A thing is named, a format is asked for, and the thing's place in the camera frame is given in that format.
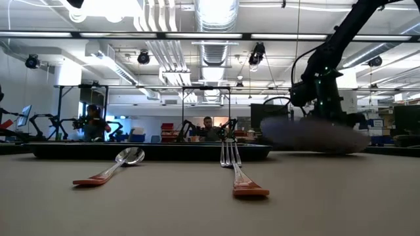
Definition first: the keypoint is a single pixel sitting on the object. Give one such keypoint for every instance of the overhead LED light bar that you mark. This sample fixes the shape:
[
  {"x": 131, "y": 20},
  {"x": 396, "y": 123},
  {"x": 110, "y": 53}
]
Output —
[{"x": 203, "y": 35}]

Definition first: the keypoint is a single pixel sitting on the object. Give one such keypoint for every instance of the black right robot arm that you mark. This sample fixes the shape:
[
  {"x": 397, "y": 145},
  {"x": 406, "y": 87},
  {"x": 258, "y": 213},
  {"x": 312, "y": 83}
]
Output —
[{"x": 348, "y": 29}]

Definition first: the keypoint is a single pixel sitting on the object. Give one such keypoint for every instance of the black monitor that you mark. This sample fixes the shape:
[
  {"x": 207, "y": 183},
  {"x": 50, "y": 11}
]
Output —
[
  {"x": 407, "y": 119},
  {"x": 267, "y": 114}
]

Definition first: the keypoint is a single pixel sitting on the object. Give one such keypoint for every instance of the person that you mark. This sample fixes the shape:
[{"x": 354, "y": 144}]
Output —
[
  {"x": 210, "y": 132},
  {"x": 93, "y": 128}
]

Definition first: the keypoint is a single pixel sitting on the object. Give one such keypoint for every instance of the black background rig frame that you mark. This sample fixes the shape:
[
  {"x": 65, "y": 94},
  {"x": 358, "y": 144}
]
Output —
[
  {"x": 206, "y": 88},
  {"x": 82, "y": 86}
]

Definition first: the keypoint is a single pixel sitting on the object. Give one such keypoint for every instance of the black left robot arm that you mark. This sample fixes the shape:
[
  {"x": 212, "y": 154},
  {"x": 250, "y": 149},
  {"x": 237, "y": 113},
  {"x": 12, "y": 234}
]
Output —
[{"x": 76, "y": 2}]

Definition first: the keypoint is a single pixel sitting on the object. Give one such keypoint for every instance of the red storage bins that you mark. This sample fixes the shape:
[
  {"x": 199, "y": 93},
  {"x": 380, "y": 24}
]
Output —
[{"x": 167, "y": 131}]

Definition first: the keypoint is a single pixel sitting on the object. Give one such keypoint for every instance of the dark green serving tray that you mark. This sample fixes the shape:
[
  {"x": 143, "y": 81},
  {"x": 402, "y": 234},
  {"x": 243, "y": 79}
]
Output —
[{"x": 183, "y": 152}]

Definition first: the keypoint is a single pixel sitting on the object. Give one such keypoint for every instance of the black aluminium table frame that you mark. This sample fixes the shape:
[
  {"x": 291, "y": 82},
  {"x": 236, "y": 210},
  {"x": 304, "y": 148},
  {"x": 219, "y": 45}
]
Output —
[{"x": 393, "y": 151}]

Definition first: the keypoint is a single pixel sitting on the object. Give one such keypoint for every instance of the blue storage box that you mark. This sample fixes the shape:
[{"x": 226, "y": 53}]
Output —
[{"x": 138, "y": 137}]

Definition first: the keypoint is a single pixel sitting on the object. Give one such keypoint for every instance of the lilac round plate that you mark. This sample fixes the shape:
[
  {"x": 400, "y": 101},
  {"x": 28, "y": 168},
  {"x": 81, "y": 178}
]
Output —
[{"x": 311, "y": 137}]

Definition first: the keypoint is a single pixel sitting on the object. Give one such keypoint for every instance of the lit computer monitor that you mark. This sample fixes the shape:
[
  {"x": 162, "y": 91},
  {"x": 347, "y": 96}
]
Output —
[{"x": 24, "y": 115}]

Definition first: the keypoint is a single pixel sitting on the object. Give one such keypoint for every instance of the silver ventilation duct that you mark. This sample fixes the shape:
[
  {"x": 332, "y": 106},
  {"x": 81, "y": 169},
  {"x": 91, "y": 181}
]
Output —
[{"x": 215, "y": 49}]

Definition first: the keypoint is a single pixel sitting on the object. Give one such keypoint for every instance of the black hanging camera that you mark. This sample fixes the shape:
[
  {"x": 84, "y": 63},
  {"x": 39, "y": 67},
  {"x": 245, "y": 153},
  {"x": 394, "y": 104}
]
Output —
[
  {"x": 257, "y": 54},
  {"x": 375, "y": 61},
  {"x": 33, "y": 61},
  {"x": 143, "y": 57}
]

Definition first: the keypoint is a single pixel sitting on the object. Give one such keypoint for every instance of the blue crate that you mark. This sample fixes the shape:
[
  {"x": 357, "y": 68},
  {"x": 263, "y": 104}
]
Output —
[{"x": 380, "y": 139}]

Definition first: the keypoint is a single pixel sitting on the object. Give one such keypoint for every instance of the black background robot arm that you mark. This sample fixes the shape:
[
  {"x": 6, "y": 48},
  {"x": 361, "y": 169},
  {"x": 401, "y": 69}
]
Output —
[
  {"x": 229, "y": 126},
  {"x": 185, "y": 128},
  {"x": 49, "y": 118}
]

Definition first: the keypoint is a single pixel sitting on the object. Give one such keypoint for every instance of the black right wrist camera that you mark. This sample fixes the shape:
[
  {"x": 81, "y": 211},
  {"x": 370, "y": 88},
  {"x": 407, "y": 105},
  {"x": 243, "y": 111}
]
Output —
[{"x": 302, "y": 95}]

